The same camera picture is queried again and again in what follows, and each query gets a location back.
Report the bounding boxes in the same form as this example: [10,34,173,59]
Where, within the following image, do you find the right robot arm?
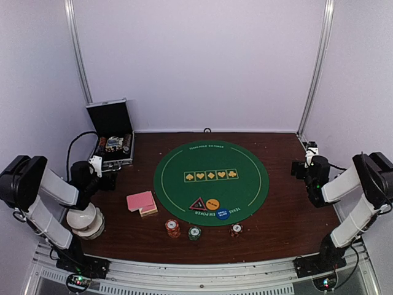
[291,141,392,276]

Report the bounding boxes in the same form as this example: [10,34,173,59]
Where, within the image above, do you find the card pack in case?
[105,136,123,152]

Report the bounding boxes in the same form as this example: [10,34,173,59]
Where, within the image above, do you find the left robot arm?
[1,155,113,273]

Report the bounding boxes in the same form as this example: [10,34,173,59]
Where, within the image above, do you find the aluminium poker case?
[86,98,135,171]

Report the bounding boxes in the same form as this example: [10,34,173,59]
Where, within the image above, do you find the right aluminium frame post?
[297,0,335,139]

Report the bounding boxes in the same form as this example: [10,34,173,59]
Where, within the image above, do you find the blue small blind button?
[216,208,230,220]

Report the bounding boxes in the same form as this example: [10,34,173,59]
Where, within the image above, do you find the aluminium frame post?
[64,0,93,105]
[297,0,335,139]

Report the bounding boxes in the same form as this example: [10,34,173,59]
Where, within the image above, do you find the white ceramic bowl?
[66,203,96,230]

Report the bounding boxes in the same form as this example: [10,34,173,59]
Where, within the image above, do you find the red-backed playing card deck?
[126,191,156,212]

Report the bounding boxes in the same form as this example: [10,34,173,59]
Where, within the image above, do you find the orange big blind button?
[206,199,220,211]

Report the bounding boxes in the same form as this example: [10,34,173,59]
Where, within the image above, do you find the round green poker mat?
[154,140,270,227]

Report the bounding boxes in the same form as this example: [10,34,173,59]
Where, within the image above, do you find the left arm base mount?
[56,256,110,279]

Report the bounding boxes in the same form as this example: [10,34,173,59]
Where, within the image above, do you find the stacked white bowls below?
[72,207,105,240]

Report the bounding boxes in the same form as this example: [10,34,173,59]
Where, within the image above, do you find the red 5 chip stack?
[165,219,181,238]

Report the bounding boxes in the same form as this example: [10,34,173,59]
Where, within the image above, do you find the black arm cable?
[66,131,98,182]

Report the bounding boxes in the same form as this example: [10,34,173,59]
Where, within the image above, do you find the red black triangular dealer button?
[189,197,208,211]

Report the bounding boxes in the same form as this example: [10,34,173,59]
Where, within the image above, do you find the left aluminium frame post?
[64,0,93,105]

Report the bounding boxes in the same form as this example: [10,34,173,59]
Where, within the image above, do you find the left chip row in case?
[93,137,107,157]

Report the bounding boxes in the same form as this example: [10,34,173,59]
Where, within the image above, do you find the front aluminium rail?
[24,236,383,295]

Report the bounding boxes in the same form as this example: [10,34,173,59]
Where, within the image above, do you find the orange black 100 chip stack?
[230,223,243,237]

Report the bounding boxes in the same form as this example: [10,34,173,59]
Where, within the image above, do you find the right chip row in case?
[122,133,132,154]

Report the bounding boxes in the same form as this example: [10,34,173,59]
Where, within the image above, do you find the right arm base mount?
[293,254,347,278]

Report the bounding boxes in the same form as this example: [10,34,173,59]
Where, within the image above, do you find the chip row in case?
[122,133,132,154]
[93,137,107,157]

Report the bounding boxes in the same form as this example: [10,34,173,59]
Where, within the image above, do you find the card deck box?
[139,205,158,217]

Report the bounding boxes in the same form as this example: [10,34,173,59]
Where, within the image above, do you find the green 20 chip stack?
[188,226,201,241]

